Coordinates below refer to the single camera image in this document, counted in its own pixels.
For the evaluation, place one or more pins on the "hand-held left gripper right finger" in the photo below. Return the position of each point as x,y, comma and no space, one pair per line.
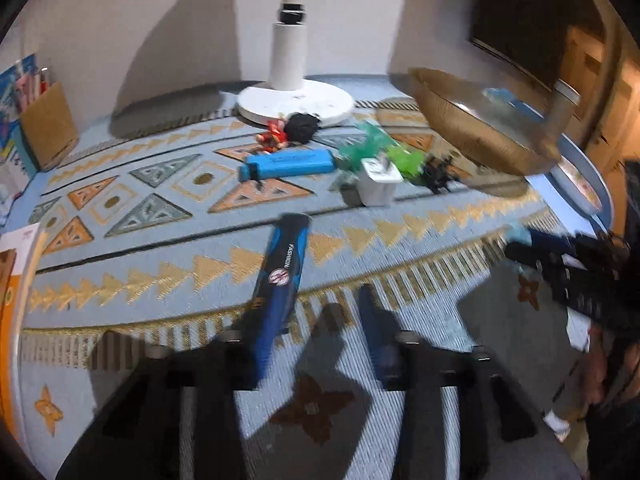
380,340

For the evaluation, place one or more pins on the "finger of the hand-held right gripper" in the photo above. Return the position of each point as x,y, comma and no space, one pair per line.
550,242
545,267

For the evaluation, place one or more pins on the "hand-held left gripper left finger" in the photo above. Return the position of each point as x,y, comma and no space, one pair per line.
220,365

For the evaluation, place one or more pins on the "light blue translucent figurine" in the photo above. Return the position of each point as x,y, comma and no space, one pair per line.
517,232

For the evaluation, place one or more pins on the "black and blue lighter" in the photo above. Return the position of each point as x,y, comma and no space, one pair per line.
282,270

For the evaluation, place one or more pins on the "amber ribbed glass bowl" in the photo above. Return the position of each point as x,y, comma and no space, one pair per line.
480,130

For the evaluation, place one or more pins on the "white charger plug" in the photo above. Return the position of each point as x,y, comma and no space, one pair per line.
377,185

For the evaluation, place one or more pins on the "green translucent figurine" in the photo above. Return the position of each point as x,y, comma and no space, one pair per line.
405,160

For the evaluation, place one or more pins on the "green plastic wrapper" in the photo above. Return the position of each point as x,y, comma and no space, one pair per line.
372,140

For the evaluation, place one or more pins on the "red figurine with black hair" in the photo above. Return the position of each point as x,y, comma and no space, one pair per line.
274,135

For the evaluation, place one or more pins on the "grey thermos bottle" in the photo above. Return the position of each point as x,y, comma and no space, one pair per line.
560,115

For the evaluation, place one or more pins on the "blue patterned woven mat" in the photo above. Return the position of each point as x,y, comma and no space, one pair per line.
175,240

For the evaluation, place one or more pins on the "person's dark clothing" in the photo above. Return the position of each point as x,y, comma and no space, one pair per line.
620,435

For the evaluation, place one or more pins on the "wooden door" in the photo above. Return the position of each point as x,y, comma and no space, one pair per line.
610,90

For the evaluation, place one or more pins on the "orange box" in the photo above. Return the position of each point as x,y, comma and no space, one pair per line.
10,335

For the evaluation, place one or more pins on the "dark monitor screen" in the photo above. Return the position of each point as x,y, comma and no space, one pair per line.
520,15

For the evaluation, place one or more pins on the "white desk lamp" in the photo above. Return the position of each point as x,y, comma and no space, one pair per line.
290,60

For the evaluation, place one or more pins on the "row of upright books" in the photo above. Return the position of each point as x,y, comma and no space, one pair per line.
10,125

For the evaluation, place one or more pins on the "bundle of pens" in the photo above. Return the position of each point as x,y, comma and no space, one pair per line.
32,80

